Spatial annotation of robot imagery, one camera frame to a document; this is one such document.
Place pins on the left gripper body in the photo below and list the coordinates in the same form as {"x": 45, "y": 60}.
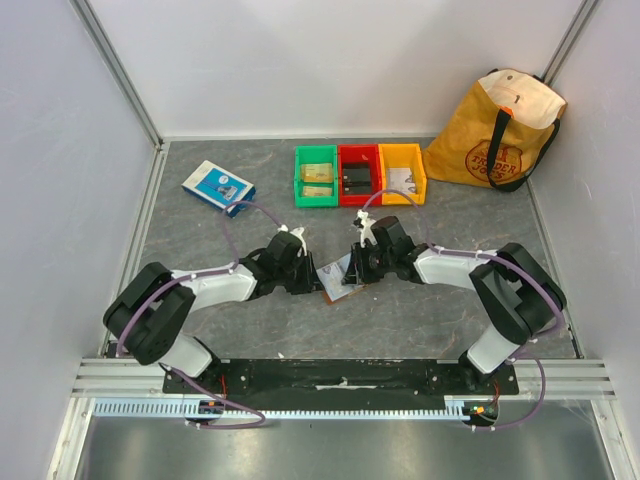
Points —
{"x": 298, "y": 285}

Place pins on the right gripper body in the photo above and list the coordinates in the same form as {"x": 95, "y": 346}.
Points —
{"x": 358, "y": 267}

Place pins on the brown leather card holder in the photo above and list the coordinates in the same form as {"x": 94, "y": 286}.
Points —
{"x": 355, "y": 288}

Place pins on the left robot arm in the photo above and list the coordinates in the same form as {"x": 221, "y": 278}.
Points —
{"x": 148, "y": 316}

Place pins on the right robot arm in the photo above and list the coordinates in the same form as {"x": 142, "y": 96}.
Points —
{"x": 520, "y": 298}

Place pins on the black cards in red bin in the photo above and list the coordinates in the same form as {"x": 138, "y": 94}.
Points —
{"x": 356, "y": 179}

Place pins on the silver card in yellow bin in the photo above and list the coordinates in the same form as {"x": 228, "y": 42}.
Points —
{"x": 401, "y": 179}

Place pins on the gold card lower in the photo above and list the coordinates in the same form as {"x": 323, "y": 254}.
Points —
{"x": 316, "y": 191}

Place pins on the gold card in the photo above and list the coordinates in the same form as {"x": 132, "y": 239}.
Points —
{"x": 317, "y": 173}
{"x": 316, "y": 191}

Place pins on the gold card upper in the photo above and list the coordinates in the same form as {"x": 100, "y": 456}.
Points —
{"x": 317, "y": 173}

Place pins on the red plastic bin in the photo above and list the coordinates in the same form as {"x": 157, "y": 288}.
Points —
{"x": 359, "y": 153}

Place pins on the yellow plastic bin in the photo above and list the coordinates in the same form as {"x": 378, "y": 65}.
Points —
{"x": 405, "y": 155}

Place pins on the green plastic bin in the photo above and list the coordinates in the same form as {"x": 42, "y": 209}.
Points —
{"x": 315, "y": 154}

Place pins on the blue and white box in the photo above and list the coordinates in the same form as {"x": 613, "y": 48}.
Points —
{"x": 219, "y": 188}

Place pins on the yellow Trader Joe's tote bag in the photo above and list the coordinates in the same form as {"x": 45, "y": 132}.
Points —
{"x": 498, "y": 134}

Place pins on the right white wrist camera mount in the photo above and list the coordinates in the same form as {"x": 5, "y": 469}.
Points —
{"x": 364, "y": 224}

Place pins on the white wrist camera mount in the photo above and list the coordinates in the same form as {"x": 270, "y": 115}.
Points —
{"x": 364, "y": 224}
{"x": 297, "y": 232}

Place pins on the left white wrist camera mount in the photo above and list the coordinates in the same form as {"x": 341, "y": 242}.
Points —
{"x": 297, "y": 232}

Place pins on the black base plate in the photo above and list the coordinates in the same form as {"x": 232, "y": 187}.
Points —
{"x": 350, "y": 383}

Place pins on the slotted cable duct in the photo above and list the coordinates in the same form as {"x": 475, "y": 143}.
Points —
{"x": 204, "y": 409}

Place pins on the aluminium frame rail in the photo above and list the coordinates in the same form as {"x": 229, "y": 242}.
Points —
{"x": 566, "y": 379}

